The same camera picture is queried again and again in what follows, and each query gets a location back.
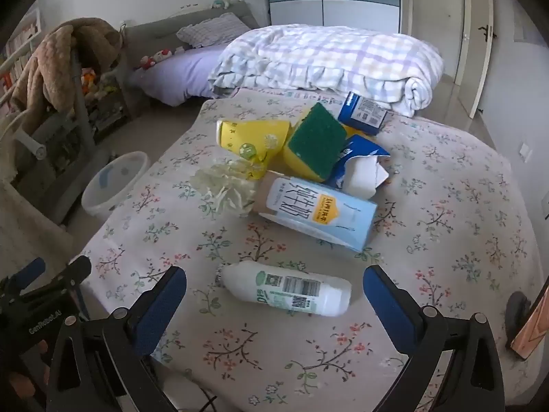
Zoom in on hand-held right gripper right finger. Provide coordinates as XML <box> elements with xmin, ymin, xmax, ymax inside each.
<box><xmin>364</xmin><ymin>265</ymin><xmax>507</xmax><ymax>412</ymax></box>

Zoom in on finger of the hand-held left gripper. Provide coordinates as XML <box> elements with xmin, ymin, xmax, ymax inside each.
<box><xmin>9</xmin><ymin>257</ymin><xmax>46</xmax><ymax>289</ymax></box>
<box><xmin>26</xmin><ymin>255</ymin><xmax>93</xmax><ymax>305</ymax></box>

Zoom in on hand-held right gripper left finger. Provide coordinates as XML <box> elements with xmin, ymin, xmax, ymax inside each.
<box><xmin>45</xmin><ymin>266</ymin><xmax>187</xmax><ymax>412</ymax></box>

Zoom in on white waste bin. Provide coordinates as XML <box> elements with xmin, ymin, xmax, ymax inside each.
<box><xmin>81</xmin><ymin>151</ymin><xmax>149</xmax><ymax>219</ymax></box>

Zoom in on white plastic bottle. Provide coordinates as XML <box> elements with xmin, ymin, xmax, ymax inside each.
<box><xmin>215</xmin><ymin>262</ymin><xmax>353</xmax><ymax>318</ymax></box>

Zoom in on person's left hand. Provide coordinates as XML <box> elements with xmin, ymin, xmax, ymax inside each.
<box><xmin>6</xmin><ymin>338</ymin><xmax>49</xmax><ymax>398</ymax></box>

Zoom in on floral bed sheet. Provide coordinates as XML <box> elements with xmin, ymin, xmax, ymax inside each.
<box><xmin>81</xmin><ymin>87</ymin><xmax>546</xmax><ymax>412</ymax></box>

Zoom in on grey metal rack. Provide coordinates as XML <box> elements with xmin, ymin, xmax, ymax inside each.
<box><xmin>11</xmin><ymin>45</ymin><xmax>133</xmax><ymax>226</ymax></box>

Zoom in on blue white milk carton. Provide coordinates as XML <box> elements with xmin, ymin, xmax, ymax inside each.
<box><xmin>253</xmin><ymin>171</ymin><xmax>379</xmax><ymax>253</ymax></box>

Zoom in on white plastic flower wrapper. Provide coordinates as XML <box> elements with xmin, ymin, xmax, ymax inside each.
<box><xmin>190</xmin><ymin>160</ymin><xmax>263</xmax><ymax>219</ymax></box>

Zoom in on wooden board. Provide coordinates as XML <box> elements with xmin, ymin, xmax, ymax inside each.
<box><xmin>505</xmin><ymin>278</ymin><xmax>549</xmax><ymax>362</ymax></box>

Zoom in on torn blue white packet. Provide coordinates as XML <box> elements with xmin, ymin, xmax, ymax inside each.
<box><xmin>328</xmin><ymin>134</ymin><xmax>392</xmax><ymax>201</ymax></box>

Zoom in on yellow green sponge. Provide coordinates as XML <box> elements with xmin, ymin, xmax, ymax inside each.
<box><xmin>282</xmin><ymin>102</ymin><xmax>349</xmax><ymax>182</ymax></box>

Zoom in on colourful toys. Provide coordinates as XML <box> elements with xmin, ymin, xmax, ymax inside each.
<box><xmin>81</xmin><ymin>66</ymin><xmax>118</xmax><ymax>100</ymax></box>

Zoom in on yellow paper cup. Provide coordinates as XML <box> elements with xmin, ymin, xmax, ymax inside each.
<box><xmin>215</xmin><ymin>119</ymin><xmax>293</xmax><ymax>180</ymax></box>

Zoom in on blue cardboard box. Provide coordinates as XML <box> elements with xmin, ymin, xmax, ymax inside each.
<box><xmin>337</xmin><ymin>91</ymin><xmax>389</xmax><ymax>136</ymax></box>

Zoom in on brown fleece blanket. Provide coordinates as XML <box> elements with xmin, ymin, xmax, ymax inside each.
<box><xmin>9</xmin><ymin>17</ymin><xmax>124</xmax><ymax>135</ymax></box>

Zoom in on white bookshelf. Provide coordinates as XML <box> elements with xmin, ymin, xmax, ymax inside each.
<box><xmin>0</xmin><ymin>8</ymin><xmax>43</xmax><ymax>110</ymax></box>

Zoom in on purple pillow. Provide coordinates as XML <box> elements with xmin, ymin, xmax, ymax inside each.
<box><xmin>128</xmin><ymin>44</ymin><xmax>230</xmax><ymax>107</ymax></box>

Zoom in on red white cat plush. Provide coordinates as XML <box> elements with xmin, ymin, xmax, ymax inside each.
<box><xmin>138</xmin><ymin>48</ymin><xmax>173</xmax><ymax>70</ymax></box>

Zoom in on grey bed headboard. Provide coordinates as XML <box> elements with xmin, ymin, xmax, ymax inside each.
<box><xmin>116</xmin><ymin>0</ymin><xmax>260</xmax><ymax>116</ymax></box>

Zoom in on checked folded blanket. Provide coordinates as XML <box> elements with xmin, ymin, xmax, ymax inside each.
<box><xmin>208</xmin><ymin>24</ymin><xmax>445</xmax><ymax>117</ymax></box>

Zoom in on grey ruffled pillow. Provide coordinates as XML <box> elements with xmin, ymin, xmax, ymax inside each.
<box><xmin>176</xmin><ymin>12</ymin><xmax>252</xmax><ymax>49</ymax></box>

